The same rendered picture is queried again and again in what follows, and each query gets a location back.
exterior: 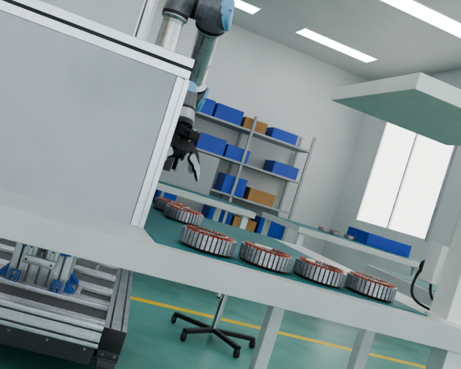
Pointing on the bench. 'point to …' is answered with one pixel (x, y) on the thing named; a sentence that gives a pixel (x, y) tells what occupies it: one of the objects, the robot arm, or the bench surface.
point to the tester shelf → (97, 35)
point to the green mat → (155, 227)
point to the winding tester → (105, 12)
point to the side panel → (159, 152)
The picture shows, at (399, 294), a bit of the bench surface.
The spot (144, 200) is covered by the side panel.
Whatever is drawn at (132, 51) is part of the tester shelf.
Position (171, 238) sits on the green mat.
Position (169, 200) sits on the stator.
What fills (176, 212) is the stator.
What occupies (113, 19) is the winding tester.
